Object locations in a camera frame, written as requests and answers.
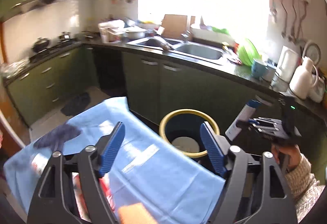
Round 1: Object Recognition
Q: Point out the black wok with lid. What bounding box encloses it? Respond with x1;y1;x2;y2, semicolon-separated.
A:
32;37;52;53

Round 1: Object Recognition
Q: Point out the orange packet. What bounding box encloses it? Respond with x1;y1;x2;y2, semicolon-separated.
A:
118;202;156;224

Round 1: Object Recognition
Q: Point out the row of hanging utensils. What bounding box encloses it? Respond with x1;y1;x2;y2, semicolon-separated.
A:
269;0;309;43

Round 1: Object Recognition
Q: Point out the green sink cabinet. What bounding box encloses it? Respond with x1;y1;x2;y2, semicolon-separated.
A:
121;52;327;184

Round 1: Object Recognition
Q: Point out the green drawer cabinet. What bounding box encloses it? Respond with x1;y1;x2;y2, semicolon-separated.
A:
6;45;99;126

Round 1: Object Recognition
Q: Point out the red packet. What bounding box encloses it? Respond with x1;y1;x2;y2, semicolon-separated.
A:
73;173;114;215

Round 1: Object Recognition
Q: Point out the white basin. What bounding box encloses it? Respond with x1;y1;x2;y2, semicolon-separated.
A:
124;27;149;40

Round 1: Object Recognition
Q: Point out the black gas stove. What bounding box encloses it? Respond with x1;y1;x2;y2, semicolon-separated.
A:
29;39;82;61

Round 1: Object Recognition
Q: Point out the light blue cloth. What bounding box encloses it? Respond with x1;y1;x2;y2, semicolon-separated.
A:
4;96;226;224

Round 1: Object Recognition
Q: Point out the white round dial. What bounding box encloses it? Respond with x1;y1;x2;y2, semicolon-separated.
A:
303;40;321;66

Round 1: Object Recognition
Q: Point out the white thermos jug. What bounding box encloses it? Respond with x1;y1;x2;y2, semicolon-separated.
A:
289;57;317;100

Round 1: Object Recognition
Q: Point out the person's right forearm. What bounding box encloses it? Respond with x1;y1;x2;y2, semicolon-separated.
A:
285;154;321;217

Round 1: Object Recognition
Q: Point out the white tube with blue cap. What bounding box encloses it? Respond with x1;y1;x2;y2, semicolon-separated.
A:
225;100;261;141

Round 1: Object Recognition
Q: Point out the dark floor mat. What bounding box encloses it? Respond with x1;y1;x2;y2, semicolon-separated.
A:
61;92;91;116

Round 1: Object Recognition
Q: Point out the yellow-rimmed dark bin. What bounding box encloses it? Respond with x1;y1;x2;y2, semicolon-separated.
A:
159;109;220;159

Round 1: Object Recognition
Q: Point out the green colander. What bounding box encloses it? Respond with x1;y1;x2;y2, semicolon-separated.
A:
236;39;262;66

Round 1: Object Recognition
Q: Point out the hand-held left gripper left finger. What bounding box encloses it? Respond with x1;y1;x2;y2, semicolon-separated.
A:
27;121;125;224

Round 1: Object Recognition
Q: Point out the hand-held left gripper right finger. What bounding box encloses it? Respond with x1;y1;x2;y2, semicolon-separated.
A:
200;122;298;224

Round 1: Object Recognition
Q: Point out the dark blue striped cloth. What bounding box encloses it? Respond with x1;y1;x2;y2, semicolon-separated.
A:
33;123;82;149

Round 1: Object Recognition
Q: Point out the brown cutting board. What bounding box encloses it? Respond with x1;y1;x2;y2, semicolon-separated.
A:
161;15;188;39

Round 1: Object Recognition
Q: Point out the white electric kettle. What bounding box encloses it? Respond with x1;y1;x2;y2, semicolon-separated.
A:
276;46;299;83

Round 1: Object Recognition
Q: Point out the grey rag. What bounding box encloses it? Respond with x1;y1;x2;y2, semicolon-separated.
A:
148;36;175;51

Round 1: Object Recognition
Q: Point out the clear plastic bag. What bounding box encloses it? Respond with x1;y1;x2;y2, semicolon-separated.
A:
0;59;30;79

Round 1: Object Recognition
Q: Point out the red and white can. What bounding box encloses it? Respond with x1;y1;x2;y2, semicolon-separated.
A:
31;154;49;176

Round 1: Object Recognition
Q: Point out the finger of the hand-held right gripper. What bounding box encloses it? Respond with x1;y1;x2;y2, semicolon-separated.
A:
236;122;279;139
249;117;281;127

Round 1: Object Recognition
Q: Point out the white plastic bucket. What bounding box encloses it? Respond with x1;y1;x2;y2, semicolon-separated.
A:
98;20;125;43

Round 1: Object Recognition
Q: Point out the blue cup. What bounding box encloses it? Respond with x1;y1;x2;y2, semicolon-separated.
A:
251;58;269;79

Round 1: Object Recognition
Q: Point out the person's right hand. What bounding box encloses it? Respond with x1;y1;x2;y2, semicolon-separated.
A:
271;140;303;172

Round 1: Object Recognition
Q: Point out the steel double sink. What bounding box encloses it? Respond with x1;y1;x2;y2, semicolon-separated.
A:
126;36;226;66

